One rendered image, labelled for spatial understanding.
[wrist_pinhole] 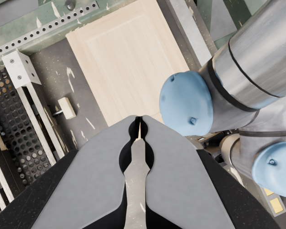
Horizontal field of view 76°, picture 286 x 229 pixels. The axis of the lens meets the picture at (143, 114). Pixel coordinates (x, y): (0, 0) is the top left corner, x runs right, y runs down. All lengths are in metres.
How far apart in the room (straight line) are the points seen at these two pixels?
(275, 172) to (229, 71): 0.17
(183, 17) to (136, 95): 0.34
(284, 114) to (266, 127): 0.03
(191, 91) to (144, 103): 0.52
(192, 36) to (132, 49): 0.23
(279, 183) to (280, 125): 0.08
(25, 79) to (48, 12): 0.26
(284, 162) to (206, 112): 0.15
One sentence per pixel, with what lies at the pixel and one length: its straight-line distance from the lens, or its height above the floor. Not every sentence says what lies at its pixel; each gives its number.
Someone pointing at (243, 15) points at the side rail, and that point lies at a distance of 0.89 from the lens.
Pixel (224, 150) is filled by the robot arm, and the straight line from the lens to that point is 0.41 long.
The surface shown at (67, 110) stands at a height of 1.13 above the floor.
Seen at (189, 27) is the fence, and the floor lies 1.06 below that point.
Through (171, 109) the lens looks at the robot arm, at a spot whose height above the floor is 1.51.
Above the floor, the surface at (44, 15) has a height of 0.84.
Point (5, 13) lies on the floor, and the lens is 1.80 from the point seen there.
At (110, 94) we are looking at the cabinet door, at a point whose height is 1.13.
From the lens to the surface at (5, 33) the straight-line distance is 0.90.
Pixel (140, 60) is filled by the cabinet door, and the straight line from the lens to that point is 0.74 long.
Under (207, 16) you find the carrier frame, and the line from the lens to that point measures 1.19.
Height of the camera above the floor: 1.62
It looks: 33 degrees down
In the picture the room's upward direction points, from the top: 155 degrees clockwise
